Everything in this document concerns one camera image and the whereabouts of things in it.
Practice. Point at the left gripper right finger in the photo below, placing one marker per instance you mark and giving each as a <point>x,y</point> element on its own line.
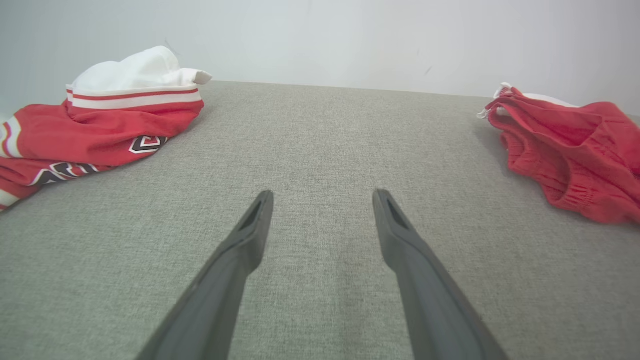
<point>435,310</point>

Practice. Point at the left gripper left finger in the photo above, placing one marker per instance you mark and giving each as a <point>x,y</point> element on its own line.
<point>215,310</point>

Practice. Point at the grey fabric sofa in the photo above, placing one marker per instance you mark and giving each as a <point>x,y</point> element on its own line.
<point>325,150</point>

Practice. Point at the red shorts with white stripe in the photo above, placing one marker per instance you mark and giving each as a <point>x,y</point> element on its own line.
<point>575,145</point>

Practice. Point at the red white basketball jersey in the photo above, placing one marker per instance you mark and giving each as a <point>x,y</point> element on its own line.
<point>100,130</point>

